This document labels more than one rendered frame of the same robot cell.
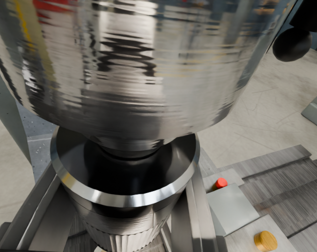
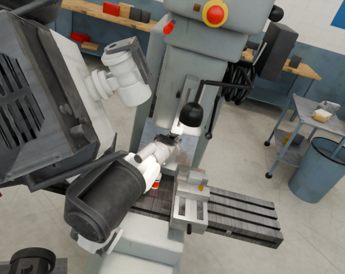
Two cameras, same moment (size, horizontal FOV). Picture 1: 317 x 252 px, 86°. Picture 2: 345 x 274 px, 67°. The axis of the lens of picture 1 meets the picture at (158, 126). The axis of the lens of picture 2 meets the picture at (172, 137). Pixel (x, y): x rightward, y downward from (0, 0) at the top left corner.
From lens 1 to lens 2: 1.03 m
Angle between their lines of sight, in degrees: 23
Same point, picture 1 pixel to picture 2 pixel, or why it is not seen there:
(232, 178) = (205, 176)
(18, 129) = (135, 138)
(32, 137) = (142, 142)
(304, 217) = (238, 217)
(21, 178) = not seen: hidden behind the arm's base
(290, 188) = (242, 209)
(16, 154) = not seen: hidden behind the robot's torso
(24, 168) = not seen: hidden behind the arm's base
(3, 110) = (136, 129)
